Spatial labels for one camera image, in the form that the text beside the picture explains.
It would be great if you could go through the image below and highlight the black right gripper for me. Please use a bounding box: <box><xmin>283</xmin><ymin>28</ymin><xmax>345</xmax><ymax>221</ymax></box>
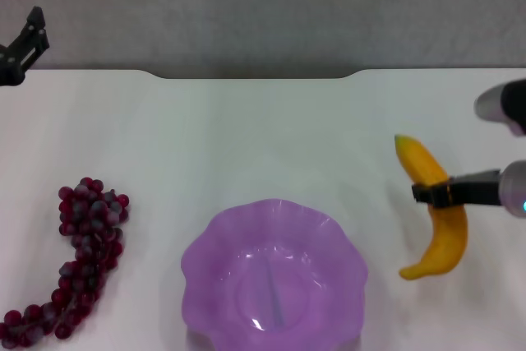
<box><xmin>411</xmin><ymin>169</ymin><xmax>503</xmax><ymax>210</ymax></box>

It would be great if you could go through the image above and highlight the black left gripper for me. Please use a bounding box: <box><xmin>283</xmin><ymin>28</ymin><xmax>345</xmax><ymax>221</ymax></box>
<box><xmin>0</xmin><ymin>6</ymin><xmax>51</xmax><ymax>88</ymax></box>

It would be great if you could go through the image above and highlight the yellow banana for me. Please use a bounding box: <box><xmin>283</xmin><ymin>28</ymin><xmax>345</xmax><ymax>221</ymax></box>
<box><xmin>394</xmin><ymin>134</ymin><xmax>470</xmax><ymax>281</ymax></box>

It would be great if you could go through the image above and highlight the red grape bunch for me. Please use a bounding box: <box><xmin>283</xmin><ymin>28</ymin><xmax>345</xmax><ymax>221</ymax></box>
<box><xmin>0</xmin><ymin>177</ymin><xmax>131</xmax><ymax>348</ymax></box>

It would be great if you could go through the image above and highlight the purple scalloped plastic plate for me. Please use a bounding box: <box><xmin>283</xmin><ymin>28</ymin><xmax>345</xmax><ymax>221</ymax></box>
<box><xmin>180</xmin><ymin>197</ymin><xmax>369</xmax><ymax>351</ymax></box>

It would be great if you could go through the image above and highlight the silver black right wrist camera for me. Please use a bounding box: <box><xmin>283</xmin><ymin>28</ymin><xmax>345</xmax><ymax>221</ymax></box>
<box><xmin>473</xmin><ymin>78</ymin><xmax>526</xmax><ymax>137</ymax></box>

